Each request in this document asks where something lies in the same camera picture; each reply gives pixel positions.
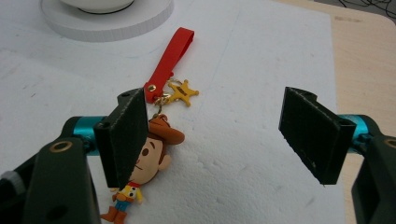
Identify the white round foam disc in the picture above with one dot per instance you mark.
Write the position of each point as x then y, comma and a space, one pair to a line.
106, 23

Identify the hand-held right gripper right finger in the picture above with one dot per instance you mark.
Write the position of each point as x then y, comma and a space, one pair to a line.
314, 140

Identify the white foam board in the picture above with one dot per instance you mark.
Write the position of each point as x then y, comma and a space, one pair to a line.
193, 118

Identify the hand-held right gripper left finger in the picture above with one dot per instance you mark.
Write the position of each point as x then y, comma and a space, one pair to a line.
123, 140

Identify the white bowl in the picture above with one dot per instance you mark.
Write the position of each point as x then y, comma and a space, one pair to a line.
96, 5

